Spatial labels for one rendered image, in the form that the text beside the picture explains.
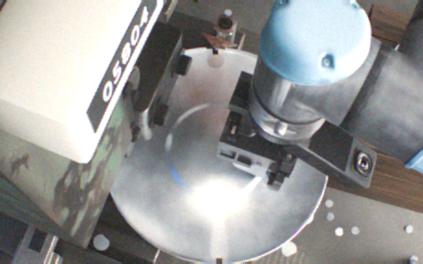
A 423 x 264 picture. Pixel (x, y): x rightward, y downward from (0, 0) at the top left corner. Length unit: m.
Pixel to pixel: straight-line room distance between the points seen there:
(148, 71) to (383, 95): 0.25
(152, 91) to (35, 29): 0.39
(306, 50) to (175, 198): 0.37
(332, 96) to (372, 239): 1.19
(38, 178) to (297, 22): 0.21
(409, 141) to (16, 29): 0.31
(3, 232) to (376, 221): 1.07
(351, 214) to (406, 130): 1.17
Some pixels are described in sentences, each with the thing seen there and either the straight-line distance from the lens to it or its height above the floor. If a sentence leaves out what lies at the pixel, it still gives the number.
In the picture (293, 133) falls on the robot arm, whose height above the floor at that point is 1.02.
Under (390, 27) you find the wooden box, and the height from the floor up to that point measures 0.35.
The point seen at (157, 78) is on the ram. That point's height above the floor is 0.98.
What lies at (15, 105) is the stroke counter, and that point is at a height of 1.33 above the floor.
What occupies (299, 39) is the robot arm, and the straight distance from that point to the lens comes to 0.39.
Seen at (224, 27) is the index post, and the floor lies 0.80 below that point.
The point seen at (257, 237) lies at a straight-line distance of 0.71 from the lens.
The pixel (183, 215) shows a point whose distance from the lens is 0.71.
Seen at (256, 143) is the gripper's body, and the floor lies 0.93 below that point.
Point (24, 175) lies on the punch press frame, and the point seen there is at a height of 1.24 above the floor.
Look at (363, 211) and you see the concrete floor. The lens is 1.59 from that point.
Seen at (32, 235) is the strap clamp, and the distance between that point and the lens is 0.76.
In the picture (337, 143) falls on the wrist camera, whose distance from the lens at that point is 0.58.
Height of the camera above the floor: 1.48
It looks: 70 degrees down
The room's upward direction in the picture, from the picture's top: 10 degrees clockwise
